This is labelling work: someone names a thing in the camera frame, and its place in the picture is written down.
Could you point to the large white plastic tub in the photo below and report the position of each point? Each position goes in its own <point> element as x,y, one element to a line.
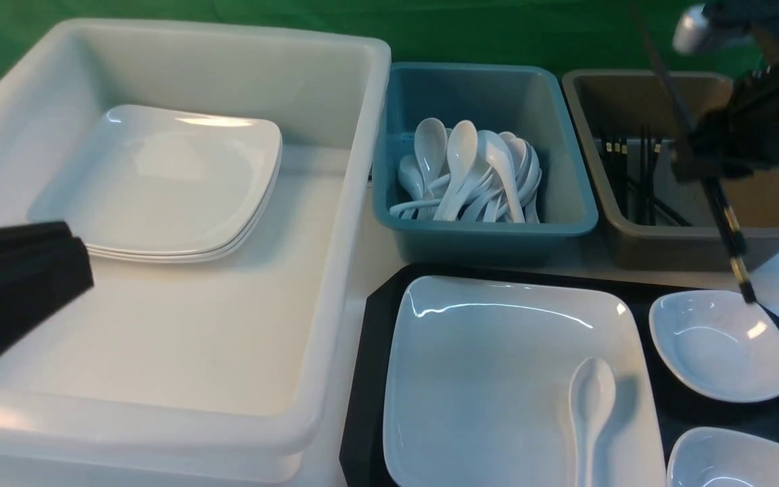
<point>216,371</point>

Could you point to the top stacked white plate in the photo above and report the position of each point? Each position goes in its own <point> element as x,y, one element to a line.
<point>161,182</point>

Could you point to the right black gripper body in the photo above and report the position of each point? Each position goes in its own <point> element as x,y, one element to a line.
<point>736,140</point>

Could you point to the large white square plate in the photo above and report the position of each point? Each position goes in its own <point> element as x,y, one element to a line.
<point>477,390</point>

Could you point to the black chopsticks in bin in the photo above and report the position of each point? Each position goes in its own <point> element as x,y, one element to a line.
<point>640,176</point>

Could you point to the brown plastic bin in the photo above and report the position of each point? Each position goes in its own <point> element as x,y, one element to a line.
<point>610,109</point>

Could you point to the white small bowl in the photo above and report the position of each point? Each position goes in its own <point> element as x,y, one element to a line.
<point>710,456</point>
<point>717,345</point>

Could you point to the black chopstick pair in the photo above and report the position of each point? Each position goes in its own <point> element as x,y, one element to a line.
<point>727,223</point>

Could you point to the middle stacked white plate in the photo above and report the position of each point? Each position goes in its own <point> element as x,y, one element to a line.
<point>214,254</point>

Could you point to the green cloth backdrop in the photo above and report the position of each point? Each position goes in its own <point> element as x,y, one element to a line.
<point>556,35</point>

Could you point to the teal plastic bin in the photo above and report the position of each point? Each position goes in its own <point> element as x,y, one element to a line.
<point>524,100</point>

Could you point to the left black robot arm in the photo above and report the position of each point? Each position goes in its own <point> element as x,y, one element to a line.
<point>43,268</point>

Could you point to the black serving tray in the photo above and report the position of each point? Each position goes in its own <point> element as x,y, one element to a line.
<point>678,408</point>

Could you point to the white spoon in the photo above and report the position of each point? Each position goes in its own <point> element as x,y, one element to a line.
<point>430,150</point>
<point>461,153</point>
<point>591,399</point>
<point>496,151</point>

